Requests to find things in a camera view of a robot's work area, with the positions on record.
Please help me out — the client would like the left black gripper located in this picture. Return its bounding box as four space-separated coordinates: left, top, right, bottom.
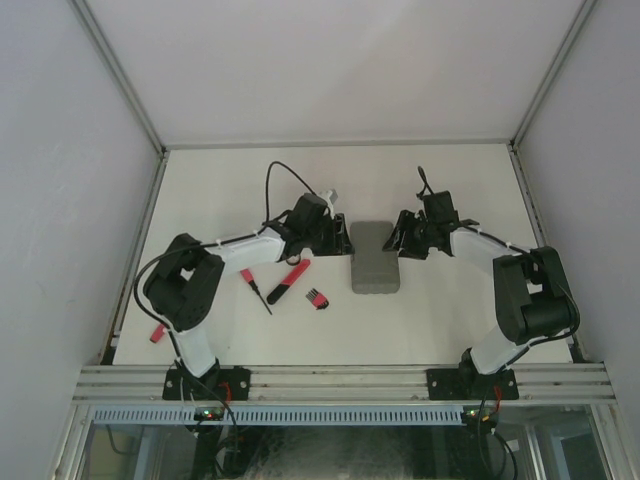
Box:
303 215 354 258

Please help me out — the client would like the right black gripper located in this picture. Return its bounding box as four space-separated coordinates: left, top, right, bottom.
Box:
383 210 435 261

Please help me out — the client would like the grey plastic tool case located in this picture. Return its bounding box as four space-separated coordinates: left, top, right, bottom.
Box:
350 221 401 295

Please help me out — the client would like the red hex key set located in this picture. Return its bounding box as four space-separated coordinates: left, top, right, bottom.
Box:
305 289 330 310

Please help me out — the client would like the short red black screwdriver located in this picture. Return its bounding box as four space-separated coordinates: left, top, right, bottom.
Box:
240 269 272 315

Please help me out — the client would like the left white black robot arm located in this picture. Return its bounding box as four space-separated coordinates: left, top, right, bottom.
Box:
134 190 354 400

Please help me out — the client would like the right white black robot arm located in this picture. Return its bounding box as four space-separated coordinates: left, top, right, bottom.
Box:
383 191 580 401

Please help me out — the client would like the red black utility knife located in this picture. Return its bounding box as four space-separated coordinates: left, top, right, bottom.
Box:
266 259 311 305

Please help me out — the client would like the black tape roll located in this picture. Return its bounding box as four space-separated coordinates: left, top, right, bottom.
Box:
286 254 302 266

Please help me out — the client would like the long red black screwdriver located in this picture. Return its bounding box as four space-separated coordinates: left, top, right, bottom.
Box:
149 324 167 344

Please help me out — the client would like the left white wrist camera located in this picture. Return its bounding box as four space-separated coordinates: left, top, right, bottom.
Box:
318 189 338 207

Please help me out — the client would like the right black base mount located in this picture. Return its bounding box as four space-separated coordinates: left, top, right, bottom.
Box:
426 368 520 401

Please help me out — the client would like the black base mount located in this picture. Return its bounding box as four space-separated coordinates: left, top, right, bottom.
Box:
162 366 252 402
426 368 520 401

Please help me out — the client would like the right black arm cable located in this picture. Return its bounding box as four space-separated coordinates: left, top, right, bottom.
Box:
416 165 581 426

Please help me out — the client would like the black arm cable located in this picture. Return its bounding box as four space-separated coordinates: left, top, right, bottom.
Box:
132 160 321 361
416 165 581 426

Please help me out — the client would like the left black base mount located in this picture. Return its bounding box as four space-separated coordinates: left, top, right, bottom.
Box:
162 366 252 402

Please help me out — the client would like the blue slotted cable duct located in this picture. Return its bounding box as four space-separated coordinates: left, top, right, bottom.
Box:
93 405 464 427

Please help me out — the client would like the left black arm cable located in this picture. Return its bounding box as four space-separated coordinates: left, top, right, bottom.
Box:
132 160 321 361

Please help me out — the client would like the aluminium front rail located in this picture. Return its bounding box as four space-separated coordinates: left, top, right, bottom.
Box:
73 364 615 405

